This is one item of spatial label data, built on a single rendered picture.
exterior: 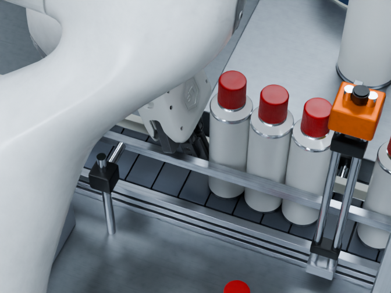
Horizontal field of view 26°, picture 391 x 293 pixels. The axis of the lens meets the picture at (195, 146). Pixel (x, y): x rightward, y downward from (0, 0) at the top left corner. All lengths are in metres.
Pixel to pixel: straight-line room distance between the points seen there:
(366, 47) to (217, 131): 0.29
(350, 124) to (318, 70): 0.47
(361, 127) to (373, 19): 0.38
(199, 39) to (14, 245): 0.17
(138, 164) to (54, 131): 0.69
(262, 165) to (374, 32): 0.27
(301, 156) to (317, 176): 0.04
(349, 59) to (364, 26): 0.07
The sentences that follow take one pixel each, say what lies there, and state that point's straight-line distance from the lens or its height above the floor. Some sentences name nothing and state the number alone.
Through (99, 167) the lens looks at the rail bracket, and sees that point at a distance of 1.03.
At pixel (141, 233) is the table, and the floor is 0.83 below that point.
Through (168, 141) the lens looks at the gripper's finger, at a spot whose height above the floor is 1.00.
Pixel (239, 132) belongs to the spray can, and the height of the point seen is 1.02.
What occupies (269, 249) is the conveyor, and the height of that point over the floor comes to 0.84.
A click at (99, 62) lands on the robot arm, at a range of 0.46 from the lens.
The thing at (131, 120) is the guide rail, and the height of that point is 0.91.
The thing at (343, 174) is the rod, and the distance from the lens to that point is 1.12.
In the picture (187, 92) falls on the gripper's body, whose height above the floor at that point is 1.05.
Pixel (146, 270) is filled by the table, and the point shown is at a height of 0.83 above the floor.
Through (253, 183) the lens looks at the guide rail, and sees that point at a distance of 1.04.
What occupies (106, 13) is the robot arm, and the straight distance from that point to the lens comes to 0.46.
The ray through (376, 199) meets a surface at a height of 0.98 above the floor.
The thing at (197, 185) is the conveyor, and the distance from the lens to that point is 1.13.
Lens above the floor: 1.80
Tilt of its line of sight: 51 degrees down
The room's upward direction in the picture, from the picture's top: straight up
